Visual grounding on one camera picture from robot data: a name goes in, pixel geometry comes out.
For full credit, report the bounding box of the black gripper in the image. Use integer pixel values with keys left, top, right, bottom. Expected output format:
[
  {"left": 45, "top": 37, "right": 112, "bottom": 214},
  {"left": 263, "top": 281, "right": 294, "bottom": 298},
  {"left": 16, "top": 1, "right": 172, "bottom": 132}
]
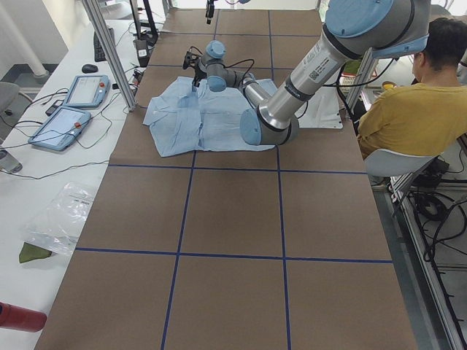
[
  {"left": 192, "top": 66, "right": 204, "bottom": 88},
  {"left": 205, "top": 0, "right": 215, "bottom": 24}
]

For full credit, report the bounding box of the light blue button shirt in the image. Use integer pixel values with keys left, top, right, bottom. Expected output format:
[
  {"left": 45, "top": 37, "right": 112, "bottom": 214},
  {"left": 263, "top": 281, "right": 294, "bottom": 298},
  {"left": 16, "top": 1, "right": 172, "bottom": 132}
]
[{"left": 143, "top": 77, "right": 272, "bottom": 157}]

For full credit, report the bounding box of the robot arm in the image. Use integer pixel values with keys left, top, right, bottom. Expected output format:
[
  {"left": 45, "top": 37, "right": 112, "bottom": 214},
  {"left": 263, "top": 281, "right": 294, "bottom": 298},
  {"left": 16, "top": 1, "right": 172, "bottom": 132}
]
[{"left": 182, "top": 0, "right": 430, "bottom": 145}]

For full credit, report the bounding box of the black keyboard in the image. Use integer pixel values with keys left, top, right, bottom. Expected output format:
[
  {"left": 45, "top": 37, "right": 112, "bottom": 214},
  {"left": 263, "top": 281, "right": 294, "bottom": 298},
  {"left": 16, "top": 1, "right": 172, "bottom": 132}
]
[{"left": 93, "top": 27, "right": 115, "bottom": 62}]

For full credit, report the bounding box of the far blue teach pendant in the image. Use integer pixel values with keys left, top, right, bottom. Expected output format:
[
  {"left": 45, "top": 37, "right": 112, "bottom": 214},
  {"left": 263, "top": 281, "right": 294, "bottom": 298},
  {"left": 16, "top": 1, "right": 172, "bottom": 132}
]
[{"left": 63, "top": 75, "right": 109, "bottom": 109}]

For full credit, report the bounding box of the blue teach pendant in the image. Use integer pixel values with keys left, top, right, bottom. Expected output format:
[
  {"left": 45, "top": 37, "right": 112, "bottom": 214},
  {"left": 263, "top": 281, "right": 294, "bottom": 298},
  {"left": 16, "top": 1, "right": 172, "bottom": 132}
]
[
  {"left": 28, "top": 106, "right": 91, "bottom": 151},
  {"left": 63, "top": 75, "right": 109, "bottom": 109}
]

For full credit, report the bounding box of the black computer mouse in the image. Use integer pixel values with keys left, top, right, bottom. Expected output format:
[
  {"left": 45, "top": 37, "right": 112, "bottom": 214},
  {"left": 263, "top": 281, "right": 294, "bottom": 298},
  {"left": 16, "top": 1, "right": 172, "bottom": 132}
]
[{"left": 82, "top": 63, "right": 99, "bottom": 74}]

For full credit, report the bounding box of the near blue teach pendant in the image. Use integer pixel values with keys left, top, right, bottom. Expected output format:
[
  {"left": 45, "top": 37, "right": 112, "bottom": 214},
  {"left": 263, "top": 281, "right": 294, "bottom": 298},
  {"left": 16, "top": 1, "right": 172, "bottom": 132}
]
[{"left": 28, "top": 106, "right": 91, "bottom": 151}]

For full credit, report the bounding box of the white chair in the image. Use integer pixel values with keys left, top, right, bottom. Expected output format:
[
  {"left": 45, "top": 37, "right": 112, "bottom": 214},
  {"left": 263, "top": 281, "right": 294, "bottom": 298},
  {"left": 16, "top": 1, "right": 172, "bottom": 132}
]
[{"left": 364, "top": 139, "right": 467, "bottom": 183}]

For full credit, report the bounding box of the clear plastic bag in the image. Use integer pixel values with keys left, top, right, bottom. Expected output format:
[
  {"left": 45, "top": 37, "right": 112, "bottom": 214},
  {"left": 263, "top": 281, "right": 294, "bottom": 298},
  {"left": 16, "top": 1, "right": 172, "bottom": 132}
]
[{"left": 23, "top": 182, "right": 97, "bottom": 256}]

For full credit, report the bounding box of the person in yellow shirt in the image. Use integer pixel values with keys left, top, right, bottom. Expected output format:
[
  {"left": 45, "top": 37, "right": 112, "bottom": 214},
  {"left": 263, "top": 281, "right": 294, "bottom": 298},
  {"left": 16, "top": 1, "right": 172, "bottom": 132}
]
[{"left": 357, "top": 17, "right": 466, "bottom": 158}]

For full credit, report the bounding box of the green cloth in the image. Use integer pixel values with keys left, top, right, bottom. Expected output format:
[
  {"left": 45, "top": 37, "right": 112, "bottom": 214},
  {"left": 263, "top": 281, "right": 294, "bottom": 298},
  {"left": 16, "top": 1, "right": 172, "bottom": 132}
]
[{"left": 18, "top": 242, "right": 53, "bottom": 264}]

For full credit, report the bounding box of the red bottle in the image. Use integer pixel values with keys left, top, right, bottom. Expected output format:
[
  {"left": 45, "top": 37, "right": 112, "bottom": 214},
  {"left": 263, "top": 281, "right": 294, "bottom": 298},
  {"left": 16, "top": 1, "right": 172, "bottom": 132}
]
[{"left": 1, "top": 303, "right": 47, "bottom": 333}]

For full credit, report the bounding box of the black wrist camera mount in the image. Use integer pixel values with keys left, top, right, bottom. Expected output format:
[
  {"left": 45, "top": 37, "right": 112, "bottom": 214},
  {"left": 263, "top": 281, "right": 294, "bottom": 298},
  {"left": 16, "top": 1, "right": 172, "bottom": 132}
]
[{"left": 182, "top": 46, "right": 203, "bottom": 70}]

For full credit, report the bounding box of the aluminium frame post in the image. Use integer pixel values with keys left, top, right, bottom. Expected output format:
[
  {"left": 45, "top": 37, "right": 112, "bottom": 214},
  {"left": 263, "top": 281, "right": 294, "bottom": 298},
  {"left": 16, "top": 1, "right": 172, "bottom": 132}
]
[{"left": 82, "top": 0, "right": 136, "bottom": 112}]

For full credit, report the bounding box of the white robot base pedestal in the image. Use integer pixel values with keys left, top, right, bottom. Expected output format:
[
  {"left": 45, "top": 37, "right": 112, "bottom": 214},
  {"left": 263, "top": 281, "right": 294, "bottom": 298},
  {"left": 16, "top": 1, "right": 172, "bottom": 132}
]
[{"left": 296, "top": 87, "right": 343, "bottom": 129}]

